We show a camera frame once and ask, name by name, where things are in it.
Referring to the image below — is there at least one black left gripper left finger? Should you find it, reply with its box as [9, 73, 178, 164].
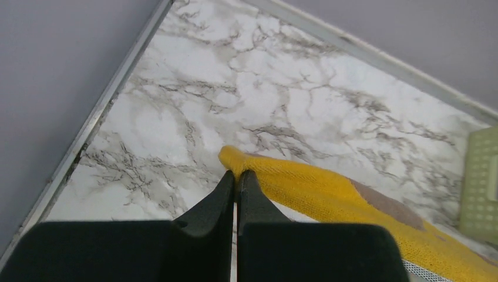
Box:
[1, 172, 235, 281]

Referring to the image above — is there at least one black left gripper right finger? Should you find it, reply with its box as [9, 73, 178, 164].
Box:
[237, 170, 409, 281]

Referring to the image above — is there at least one green plastic basket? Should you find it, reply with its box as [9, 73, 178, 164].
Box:
[459, 126, 497, 245]

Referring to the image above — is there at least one yellow bear towel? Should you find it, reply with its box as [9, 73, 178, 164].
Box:
[218, 146, 497, 281]

